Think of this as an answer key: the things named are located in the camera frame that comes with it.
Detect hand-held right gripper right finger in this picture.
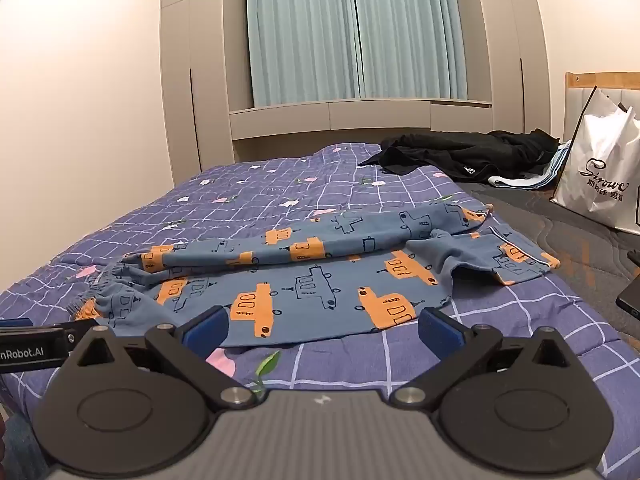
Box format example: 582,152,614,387
389,307,581,409

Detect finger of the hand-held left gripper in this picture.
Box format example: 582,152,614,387
0,317,77,344

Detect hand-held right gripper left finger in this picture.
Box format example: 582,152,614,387
66,305,257,409

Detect blue pants with orange cars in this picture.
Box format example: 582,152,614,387
70,202,561,351

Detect grey quilted mattress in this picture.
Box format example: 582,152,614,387
457,180,640,343

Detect purple checkered floral quilt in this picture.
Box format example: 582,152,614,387
0,142,640,480

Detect black clothes pile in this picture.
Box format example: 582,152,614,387
359,129,561,184

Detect blue striped folded cloth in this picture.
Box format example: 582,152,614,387
487,141,574,191

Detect black flat device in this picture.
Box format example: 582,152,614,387
615,269,640,322

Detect white shopping bag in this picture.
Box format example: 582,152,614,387
550,85,640,236

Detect beige headboard cabinet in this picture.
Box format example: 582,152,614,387
227,99,494,165

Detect beige wardrobe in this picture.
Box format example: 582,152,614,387
450,0,567,144
160,0,252,192

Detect wooden padded headboard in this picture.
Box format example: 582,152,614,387
565,71,640,147

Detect light green curtain panel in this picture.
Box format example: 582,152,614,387
347,0,469,102
245,0,363,107

